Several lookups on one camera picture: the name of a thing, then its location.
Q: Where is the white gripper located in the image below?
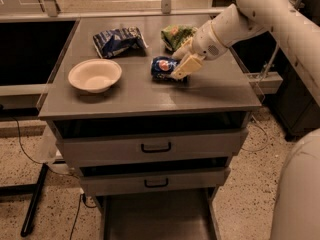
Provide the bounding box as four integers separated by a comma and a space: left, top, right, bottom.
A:
170, 20, 228, 80

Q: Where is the blue pepsi can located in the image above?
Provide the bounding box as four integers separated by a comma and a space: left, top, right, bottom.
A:
151, 56, 187, 83

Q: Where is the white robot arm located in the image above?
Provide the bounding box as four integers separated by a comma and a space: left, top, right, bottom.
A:
171, 0, 320, 240

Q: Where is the grey top drawer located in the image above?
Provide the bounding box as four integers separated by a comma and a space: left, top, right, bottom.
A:
57, 129, 248, 167

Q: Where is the grey drawer cabinet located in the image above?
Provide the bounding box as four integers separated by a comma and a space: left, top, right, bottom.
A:
37, 14, 263, 240

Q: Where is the grey middle drawer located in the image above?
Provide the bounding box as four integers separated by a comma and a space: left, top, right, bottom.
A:
80, 167, 230, 196

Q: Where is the grey open bottom drawer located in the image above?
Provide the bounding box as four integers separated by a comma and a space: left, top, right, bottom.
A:
99, 189, 222, 240

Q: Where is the green chip bag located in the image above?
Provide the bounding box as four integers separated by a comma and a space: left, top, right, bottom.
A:
161, 24, 197, 52

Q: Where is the blue chip bag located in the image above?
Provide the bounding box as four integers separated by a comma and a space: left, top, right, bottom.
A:
93, 27, 148, 59

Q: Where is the white paper bowl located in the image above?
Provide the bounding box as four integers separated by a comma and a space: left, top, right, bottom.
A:
68, 59, 122, 93

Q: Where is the dark side cabinet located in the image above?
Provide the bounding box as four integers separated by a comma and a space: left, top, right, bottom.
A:
268, 64, 320, 141

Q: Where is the black metal stand leg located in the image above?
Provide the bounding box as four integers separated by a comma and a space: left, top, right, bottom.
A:
0, 164, 49, 238

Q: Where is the black floor cable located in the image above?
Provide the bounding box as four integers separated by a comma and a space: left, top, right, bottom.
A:
12, 117, 44, 166

